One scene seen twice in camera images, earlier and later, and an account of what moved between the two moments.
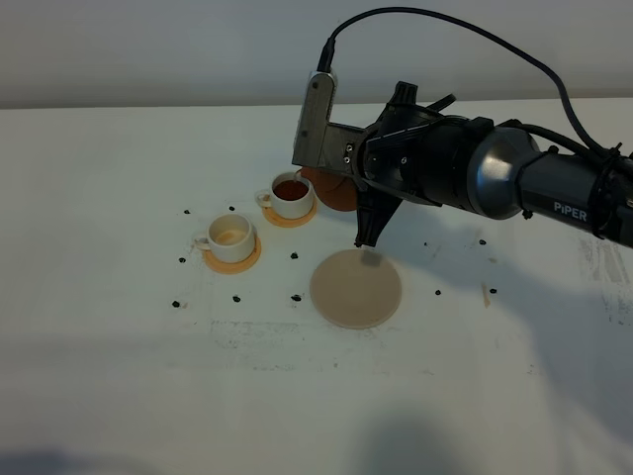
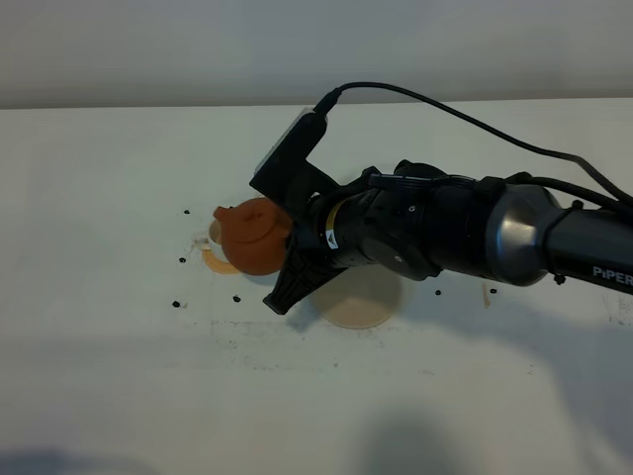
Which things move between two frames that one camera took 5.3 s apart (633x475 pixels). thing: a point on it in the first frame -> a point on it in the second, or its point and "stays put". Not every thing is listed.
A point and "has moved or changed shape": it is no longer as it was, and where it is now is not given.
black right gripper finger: x=374 y=210 -> x=302 y=273
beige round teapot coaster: x=355 y=289 stays put
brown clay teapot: x=336 y=189 has moved or changed shape
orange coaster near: x=234 y=267 stays put
